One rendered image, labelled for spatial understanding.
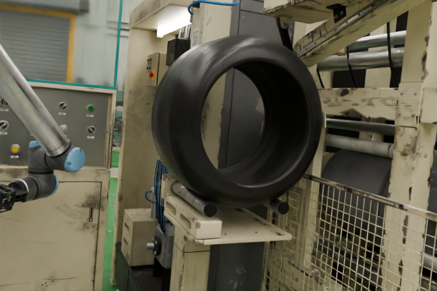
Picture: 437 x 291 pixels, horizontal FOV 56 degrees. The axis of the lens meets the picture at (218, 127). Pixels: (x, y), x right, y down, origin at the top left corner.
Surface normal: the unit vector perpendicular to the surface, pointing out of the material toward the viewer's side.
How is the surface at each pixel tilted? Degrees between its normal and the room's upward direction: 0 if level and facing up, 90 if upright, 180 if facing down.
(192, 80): 71
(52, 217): 90
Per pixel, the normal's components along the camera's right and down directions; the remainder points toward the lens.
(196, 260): 0.40, 0.08
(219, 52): -0.07, -0.57
